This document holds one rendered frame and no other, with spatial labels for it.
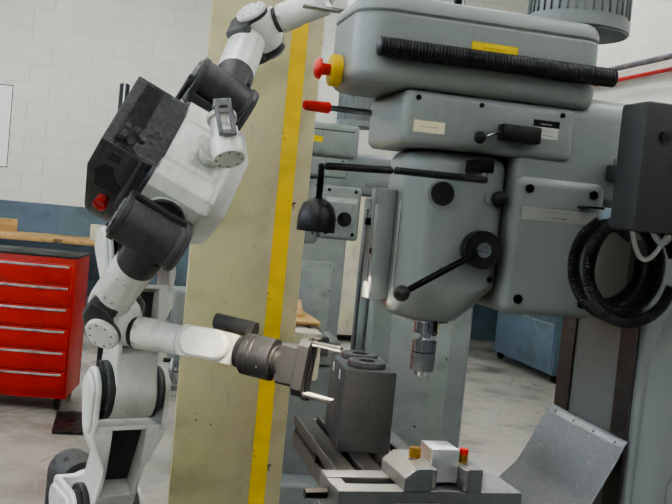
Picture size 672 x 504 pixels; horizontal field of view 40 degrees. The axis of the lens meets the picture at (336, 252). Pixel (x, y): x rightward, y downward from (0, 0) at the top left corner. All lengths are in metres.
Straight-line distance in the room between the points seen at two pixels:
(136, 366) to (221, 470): 1.40
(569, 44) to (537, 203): 0.30
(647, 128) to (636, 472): 0.67
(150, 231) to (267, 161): 1.67
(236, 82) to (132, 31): 8.71
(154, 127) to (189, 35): 8.90
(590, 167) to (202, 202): 0.77
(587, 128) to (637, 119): 0.24
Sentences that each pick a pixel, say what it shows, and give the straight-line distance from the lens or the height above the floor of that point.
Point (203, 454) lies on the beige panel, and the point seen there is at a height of 0.53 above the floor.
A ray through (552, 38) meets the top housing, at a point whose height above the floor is 1.85.
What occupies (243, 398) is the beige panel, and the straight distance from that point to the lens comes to 3.55.
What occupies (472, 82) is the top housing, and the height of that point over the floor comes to 1.75.
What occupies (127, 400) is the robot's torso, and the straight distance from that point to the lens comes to 2.28.
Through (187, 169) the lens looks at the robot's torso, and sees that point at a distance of 1.95.
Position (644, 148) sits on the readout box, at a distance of 1.57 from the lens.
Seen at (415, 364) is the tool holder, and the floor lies 1.22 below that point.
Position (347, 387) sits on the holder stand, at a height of 1.11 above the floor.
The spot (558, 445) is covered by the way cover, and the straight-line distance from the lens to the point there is 2.04.
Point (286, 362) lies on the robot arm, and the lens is 1.90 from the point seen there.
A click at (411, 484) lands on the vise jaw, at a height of 1.04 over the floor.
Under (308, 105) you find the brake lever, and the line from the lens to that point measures 1.84.
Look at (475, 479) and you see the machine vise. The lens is 1.70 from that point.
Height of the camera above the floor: 1.51
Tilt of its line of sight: 3 degrees down
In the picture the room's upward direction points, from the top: 6 degrees clockwise
